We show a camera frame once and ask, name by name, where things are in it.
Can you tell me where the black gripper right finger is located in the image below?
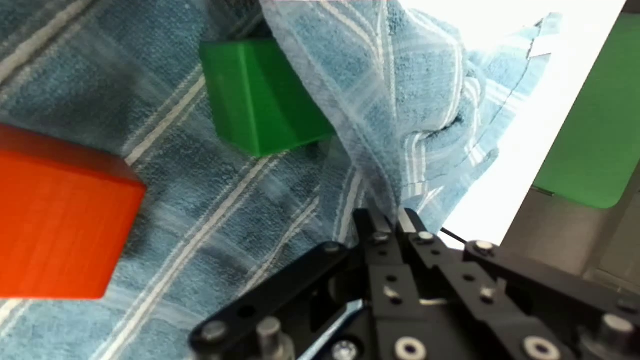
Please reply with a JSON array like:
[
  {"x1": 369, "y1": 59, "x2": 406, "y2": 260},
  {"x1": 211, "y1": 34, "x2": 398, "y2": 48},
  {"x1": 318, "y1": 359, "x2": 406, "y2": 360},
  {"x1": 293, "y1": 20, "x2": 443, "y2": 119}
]
[{"x1": 397, "y1": 206, "x2": 640, "y2": 360}]

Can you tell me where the green chair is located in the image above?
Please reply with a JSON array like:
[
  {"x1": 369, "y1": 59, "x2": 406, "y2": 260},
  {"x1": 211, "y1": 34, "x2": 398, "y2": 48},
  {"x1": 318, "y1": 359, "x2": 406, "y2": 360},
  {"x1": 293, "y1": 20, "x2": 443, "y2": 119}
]
[{"x1": 530, "y1": 8, "x2": 640, "y2": 213}]

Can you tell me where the blue striped cloth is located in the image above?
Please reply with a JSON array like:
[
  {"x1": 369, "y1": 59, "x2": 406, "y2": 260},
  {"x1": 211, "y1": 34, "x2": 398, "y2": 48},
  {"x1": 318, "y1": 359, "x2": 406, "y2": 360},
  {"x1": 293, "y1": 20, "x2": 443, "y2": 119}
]
[{"x1": 0, "y1": 0, "x2": 567, "y2": 360}]

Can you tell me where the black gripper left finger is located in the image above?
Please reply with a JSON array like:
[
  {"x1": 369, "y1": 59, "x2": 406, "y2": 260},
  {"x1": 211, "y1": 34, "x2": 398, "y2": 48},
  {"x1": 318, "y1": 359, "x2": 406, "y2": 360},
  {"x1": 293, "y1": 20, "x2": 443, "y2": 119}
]
[{"x1": 188, "y1": 206, "x2": 432, "y2": 360}]

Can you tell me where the green cube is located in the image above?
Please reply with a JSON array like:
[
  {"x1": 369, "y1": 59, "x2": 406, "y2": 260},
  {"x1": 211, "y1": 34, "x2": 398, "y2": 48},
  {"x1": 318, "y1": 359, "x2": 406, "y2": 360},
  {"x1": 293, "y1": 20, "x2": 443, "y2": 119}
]
[{"x1": 199, "y1": 37, "x2": 336, "y2": 161}]

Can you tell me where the red cube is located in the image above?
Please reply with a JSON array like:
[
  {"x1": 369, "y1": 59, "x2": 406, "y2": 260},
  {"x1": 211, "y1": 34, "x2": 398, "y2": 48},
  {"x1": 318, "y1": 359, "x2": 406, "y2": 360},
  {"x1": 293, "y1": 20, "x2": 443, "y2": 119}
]
[{"x1": 0, "y1": 123, "x2": 150, "y2": 303}]

